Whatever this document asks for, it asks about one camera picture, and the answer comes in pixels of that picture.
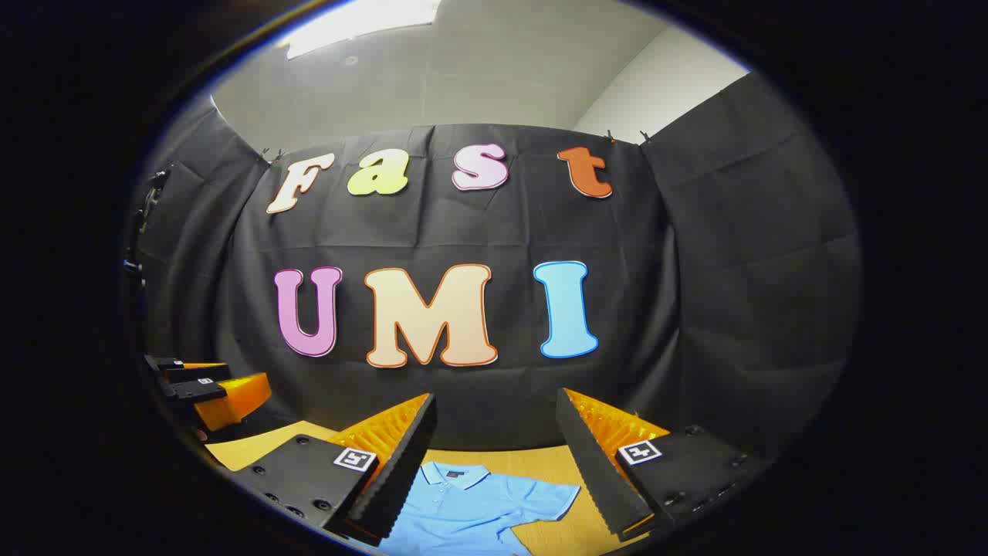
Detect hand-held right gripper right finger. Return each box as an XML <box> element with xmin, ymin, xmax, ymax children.
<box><xmin>554</xmin><ymin>388</ymin><xmax>769</xmax><ymax>541</ymax></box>

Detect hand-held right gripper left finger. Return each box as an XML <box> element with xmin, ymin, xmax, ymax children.
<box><xmin>230</xmin><ymin>392</ymin><xmax>438</xmax><ymax>548</ymax></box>

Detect light blue T-shirt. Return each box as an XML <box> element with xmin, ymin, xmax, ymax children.
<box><xmin>378</xmin><ymin>461</ymin><xmax>581</xmax><ymax>556</ymax></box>

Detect black backdrop cloth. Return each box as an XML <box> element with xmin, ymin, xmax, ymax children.
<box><xmin>135</xmin><ymin>71</ymin><xmax>864</xmax><ymax>464</ymax></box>

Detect ceiling light panel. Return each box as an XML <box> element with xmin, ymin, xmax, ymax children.
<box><xmin>284</xmin><ymin>0</ymin><xmax>442</xmax><ymax>60</ymax></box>

